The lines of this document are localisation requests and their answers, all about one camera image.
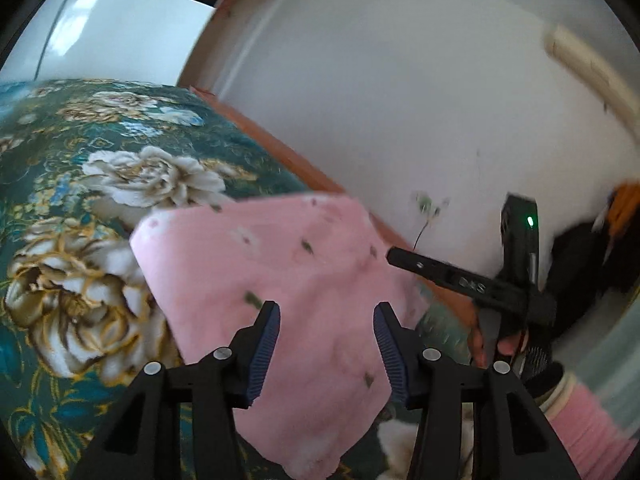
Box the black and orange cloth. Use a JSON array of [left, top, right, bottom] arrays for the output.
[[547, 180, 640, 332]]

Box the beige wall duct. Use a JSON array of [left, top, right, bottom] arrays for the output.
[[545, 25, 640, 131]]

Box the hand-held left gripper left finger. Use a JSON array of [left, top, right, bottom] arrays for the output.
[[70, 301, 282, 480]]

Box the blue floral bed blanket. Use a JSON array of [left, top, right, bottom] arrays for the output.
[[0, 78, 476, 480]]

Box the wooden door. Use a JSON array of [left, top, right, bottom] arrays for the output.
[[177, 0, 273, 101]]

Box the pink fleece garment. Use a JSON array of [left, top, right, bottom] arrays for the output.
[[130, 195, 431, 479]]

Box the person's right hand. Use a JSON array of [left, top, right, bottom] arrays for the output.
[[470, 327, 531, 368]]

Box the flower wall sticker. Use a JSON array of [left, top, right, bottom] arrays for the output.
[[410, 192, 451, 251]]

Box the wooden bed side rail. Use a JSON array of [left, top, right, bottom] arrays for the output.
[[189, 86, 481, 346]]

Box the white and black wardrobe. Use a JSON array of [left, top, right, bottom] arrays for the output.
[[0, 0, 251, 86]]

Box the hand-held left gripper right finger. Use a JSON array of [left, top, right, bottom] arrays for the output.
[[373, 302, 583, 480]]

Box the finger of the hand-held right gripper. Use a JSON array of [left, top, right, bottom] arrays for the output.
[[386, 246, 482, 297]]

